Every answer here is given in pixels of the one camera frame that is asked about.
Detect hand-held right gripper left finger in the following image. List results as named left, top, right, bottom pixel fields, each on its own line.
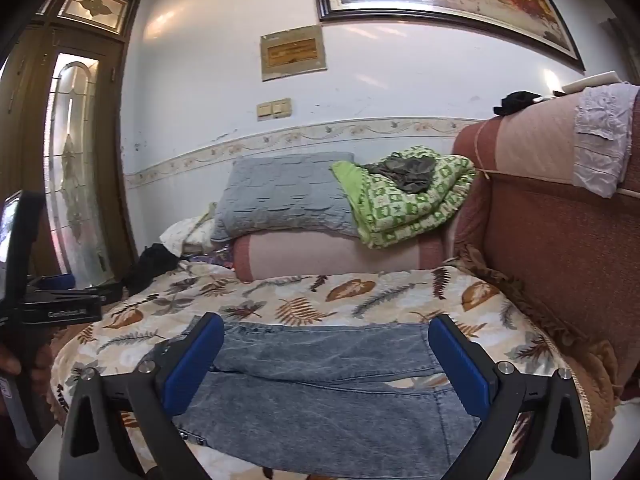
left=59, top=311, right=226, bottom=480

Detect green patterned folded quilt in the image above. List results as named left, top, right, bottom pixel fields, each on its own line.
left=330, top=146, right=477, bottom=250

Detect wooden stained glass door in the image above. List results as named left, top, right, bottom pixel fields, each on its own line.
left=0, top=0, right=146, bottom=283

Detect dark crumpled cloth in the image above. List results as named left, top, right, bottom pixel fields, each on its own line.
left=364, top=155, right=437, bottom=195

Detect flat white board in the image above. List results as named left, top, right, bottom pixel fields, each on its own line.
left=552, top=71, right=624, bottom=95

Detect leaf print blanket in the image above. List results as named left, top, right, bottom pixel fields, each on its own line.
left=50, top=259, right=586, bottom=480

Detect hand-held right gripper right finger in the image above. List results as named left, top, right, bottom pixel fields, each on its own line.
left=427, top=314, right=593, bottom=480

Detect white floral cloth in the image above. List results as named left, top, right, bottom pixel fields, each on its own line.
left=160, top=202, right=233, bottom=256

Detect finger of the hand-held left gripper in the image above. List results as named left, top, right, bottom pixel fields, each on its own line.
left=36, top=273, right=76, bottom=292
left=65, top=282, right=123, bottom=307

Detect grey quilted pillow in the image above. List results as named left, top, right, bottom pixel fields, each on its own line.
left=210, top=151, right=362, bottom=243

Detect small black cloth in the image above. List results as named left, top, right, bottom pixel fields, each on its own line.
left=492, top=91, right=544, bottom=116

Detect white lace cloth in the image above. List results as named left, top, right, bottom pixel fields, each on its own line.
left=572, top=82, right=640, bottom=199

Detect person's left hand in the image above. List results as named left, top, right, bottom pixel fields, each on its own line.
left=0, top=340, right=53, bottom=391

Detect framed wall plaque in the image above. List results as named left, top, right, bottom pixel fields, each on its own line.
left=260, top=25, right=328, bottom=82

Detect blue denim pants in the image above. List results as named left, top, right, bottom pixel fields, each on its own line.
left=165, top=317, right=482, bottom=477

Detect pink and red sofa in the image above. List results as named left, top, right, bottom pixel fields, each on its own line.
left=232, top=82, right=640, bottom=441

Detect black garment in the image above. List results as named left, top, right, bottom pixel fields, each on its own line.
left=122, top=243, right=182, bottom=297

